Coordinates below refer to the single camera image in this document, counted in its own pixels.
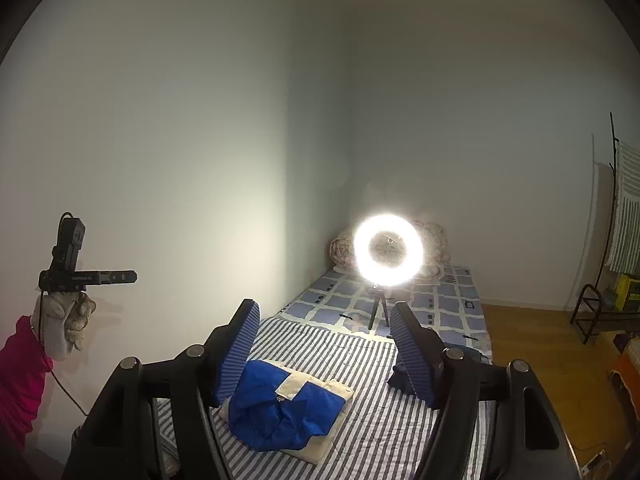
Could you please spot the beige and blue jacket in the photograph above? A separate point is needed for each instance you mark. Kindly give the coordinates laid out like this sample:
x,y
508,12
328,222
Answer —
x,y
280,415

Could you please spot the yellow box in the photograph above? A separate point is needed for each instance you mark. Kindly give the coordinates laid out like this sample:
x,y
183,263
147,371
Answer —
x,y
629,292

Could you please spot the black mini tripod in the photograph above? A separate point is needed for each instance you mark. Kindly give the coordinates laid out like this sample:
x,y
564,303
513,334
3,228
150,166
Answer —
x,y
381,300

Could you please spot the rolled floral quilt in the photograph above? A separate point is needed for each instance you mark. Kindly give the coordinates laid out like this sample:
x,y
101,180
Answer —
x,y
342,252

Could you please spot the orange stool with white cover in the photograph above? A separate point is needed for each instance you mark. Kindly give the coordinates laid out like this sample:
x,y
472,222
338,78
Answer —
x,y
627,375

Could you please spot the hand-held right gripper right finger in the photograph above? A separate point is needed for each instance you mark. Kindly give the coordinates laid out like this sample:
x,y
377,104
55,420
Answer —
x,y
415,360

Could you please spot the hanging striped towel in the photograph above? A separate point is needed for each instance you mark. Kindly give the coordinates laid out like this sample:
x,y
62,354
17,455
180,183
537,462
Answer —
x,y
627,210

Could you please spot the person's left forearm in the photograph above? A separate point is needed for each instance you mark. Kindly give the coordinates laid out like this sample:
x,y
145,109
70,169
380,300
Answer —
x,y
22,385

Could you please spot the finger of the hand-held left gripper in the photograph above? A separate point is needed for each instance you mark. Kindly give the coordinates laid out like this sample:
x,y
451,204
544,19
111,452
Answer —
x,y
120,277

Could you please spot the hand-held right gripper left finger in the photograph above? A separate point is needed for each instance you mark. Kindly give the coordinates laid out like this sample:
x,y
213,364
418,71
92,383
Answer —
x,y
240,355

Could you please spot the person's left hand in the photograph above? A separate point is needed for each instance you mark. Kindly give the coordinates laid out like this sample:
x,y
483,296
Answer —
x,y
55,325

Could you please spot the black clothes rack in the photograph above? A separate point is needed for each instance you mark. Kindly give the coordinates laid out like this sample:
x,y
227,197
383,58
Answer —
x,y
607,325

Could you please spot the blue checked bed sheet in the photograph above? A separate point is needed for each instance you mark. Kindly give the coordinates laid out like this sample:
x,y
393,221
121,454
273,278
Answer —
x,y
330,305

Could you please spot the blue white striped bed sheet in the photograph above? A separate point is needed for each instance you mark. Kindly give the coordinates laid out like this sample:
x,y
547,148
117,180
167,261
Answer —
x,y
370,440

